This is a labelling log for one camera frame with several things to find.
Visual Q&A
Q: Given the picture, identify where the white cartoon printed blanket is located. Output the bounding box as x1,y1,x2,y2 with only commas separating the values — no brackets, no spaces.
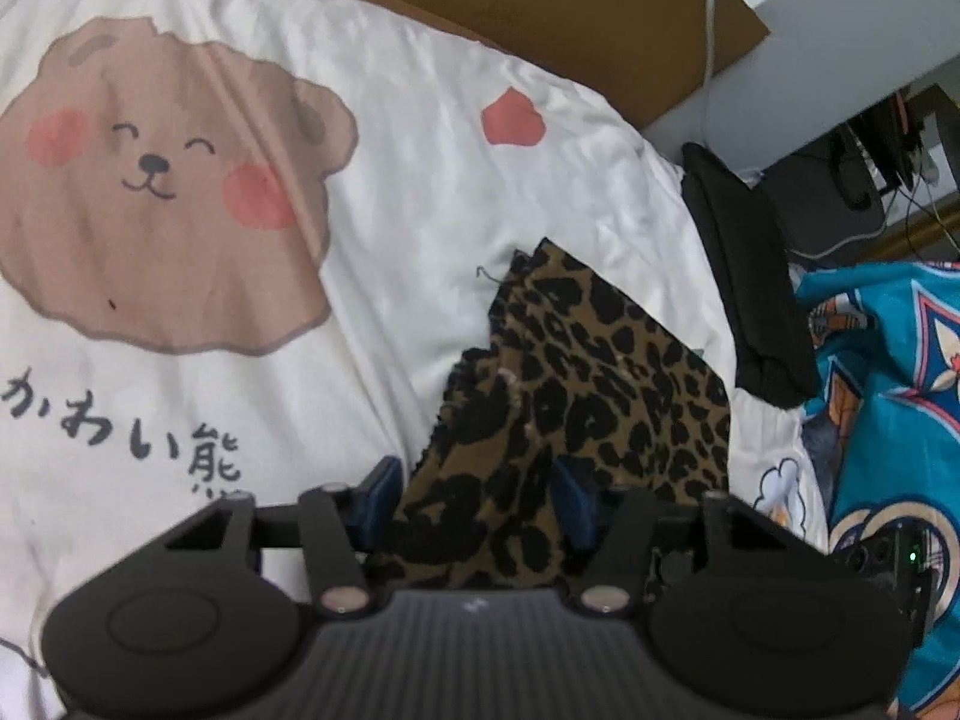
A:
0,0,830,720

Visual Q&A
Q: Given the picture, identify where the white cable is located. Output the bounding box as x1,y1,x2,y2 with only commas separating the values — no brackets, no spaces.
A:
694,0,727,87

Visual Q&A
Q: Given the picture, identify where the brown cardboard box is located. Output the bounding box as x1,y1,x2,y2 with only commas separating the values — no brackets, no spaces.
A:
225,0,773,128

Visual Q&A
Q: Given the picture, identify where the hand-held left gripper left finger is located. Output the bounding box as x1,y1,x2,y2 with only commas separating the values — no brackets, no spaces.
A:
163,454,406,618

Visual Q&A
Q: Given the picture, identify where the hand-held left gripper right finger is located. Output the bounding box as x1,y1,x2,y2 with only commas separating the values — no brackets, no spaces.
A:
550,460,797,618

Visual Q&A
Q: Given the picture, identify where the black sweatshirt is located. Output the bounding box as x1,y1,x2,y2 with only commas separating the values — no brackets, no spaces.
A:
679,141,820,412

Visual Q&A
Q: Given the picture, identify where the teal printed blanket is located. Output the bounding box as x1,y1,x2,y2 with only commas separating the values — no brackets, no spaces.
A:
791,259,960,717

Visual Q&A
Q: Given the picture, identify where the grey cable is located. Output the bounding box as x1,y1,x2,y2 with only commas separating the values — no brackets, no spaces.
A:
786,214,897,262

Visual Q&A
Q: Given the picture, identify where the leopard print garment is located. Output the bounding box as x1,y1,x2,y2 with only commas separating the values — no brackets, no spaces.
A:
364,236,736,590

